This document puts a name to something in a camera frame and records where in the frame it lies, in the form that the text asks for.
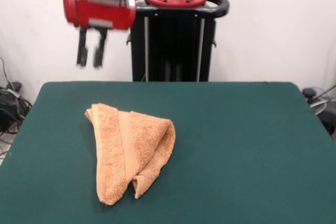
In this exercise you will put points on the black grey stand foot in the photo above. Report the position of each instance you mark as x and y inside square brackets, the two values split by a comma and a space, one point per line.
[328, 115]
[15, 85]

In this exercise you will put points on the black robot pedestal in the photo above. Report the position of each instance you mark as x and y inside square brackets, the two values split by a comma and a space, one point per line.
[170, 40]

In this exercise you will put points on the orange terry towel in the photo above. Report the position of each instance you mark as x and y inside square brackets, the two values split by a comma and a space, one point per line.
[131, 150]

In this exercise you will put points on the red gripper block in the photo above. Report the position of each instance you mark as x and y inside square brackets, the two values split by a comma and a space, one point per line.
[99, 12]

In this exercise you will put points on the dark green table cloth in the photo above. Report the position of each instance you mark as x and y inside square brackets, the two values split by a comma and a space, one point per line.
[236, 155]

